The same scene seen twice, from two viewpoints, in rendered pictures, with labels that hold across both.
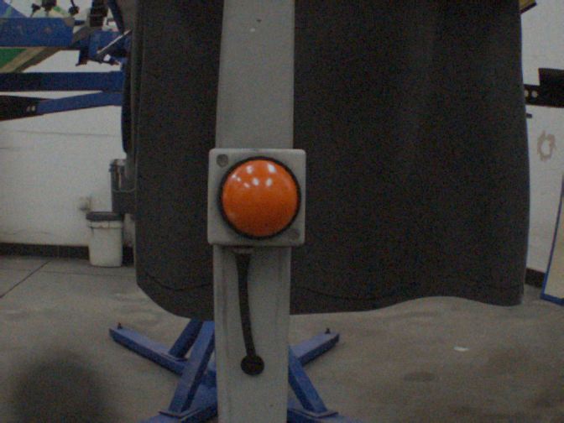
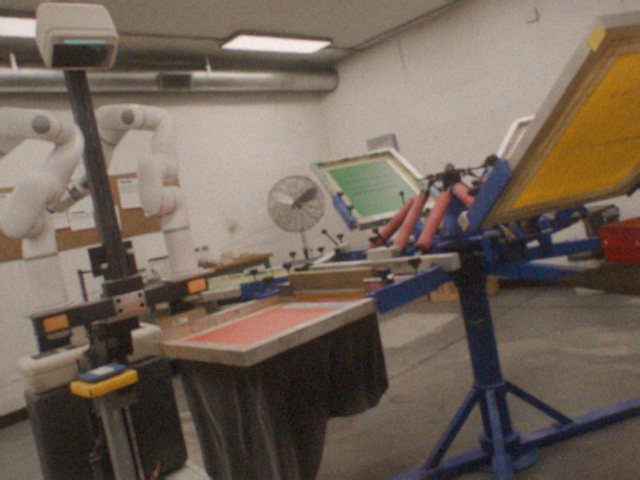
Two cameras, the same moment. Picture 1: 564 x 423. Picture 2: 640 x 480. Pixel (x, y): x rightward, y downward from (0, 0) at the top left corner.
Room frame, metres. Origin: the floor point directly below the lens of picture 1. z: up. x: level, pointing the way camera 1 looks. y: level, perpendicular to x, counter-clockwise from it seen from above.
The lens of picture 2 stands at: (0.07, -1.55, 1.30)
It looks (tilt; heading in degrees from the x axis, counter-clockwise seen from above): 3 degrees down; 55
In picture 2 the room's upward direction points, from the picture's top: 11 degrees counter-clockwise
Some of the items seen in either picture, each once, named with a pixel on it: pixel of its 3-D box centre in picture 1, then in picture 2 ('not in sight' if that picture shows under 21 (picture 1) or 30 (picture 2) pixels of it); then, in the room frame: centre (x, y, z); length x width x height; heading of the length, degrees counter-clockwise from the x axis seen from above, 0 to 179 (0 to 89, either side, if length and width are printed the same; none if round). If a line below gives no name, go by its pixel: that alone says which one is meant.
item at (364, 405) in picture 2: not in sight; (337, 396); (0.97, -0.24, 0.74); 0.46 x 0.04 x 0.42; 8
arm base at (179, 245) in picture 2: not in sight; (179, 253); (0.83, 0.35, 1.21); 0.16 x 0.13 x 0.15; 90
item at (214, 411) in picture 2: (351, 99); (229, 420); (0.71, -0.06, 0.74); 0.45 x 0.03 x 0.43; 98
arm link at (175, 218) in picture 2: not in sight; (170, 208); (0.83, 0.33, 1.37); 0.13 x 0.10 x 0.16; 31
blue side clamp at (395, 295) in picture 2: not in sight; (403, 290); (1.27, -0.27, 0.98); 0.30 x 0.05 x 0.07; 8
